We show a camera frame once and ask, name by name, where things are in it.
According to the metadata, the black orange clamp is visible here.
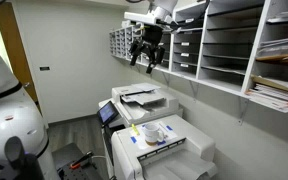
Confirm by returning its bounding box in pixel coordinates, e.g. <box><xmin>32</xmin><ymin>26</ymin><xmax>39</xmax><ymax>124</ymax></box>
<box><xmin>70</xmin><ymin>151</ymin><xmax>94</xmax><ymax>169</ymax></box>

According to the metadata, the white mug with brown base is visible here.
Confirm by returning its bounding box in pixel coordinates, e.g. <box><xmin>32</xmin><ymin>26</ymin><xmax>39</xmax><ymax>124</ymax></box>
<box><xmin>143</xmin><ymin>123</ymin><xmax>164</xmax><ymax>146</ymax></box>

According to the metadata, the white paper sheet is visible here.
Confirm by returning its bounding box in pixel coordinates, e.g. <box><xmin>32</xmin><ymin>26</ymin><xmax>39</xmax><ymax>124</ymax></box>
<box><xmin>129</xmin><ymin>121</ymin><xmax>177</xmax><ymax>150</ymax></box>

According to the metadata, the yellow marker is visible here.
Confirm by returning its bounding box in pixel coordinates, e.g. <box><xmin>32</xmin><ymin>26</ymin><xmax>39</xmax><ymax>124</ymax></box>
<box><xmin>131</xmin><ymin>124</ymin><xmax>140</xmax><ymax>135</ymax></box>

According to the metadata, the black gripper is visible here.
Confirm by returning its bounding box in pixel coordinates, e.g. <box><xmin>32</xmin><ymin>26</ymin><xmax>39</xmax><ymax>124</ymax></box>
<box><xmin>130</xmin><ymin>25</ymin><xmax>165</xmax><ymax>74</ymax></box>

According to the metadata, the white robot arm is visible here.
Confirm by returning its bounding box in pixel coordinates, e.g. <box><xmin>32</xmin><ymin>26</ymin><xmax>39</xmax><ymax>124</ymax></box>
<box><xmin>0</xmin><ymin>56</ymin><xmax>60</xmax><ymax>180</ymax></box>

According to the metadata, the wooden door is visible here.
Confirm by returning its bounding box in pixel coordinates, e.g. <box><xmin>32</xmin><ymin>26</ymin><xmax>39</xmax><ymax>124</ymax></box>
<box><xmin>0</xmin><ymin>2</ymin><xmax>39</xmax><ymax>105</ymax></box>

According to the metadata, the large white copier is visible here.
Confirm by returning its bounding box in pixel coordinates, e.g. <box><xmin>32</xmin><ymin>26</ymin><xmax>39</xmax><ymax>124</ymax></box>
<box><xmin>98</xmin><ymin>83</ymin><xmax>183</xmax><ymax>127</ymax></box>

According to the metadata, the white printer under mug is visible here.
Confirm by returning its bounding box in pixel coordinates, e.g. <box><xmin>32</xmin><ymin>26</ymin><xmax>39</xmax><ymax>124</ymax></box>
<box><xmin>111</xmin><ymin>115</ymin><xmax>218</xmax><ymax>180</ymax></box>

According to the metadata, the copier touchscreen panel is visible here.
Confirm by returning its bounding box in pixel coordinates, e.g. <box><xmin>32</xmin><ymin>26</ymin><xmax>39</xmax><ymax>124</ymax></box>
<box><xmin>97</xmin><ymin>101</ymin><xmax>119</xmax><ymax>126</ymax></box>

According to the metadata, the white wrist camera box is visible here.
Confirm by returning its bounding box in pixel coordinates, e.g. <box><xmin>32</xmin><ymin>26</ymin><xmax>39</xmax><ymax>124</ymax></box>
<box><xmin>124</xmin><ymin>12</ymin><xmax>156</xmax><ymax>25</ymax></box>

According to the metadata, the black perforated robot table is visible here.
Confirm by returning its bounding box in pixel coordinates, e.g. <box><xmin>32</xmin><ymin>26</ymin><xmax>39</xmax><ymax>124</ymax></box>
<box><xmin>52</xmin><ymin>143</ymin><xmax>103</xmax><ymax>180</ymax></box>

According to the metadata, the white mail sorter shelf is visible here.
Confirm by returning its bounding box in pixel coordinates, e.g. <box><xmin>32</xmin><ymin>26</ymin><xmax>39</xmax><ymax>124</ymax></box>
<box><xmin>109</xmin><ymin>0</ymin><xmax>288</xmax><ymax>113</ymax></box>

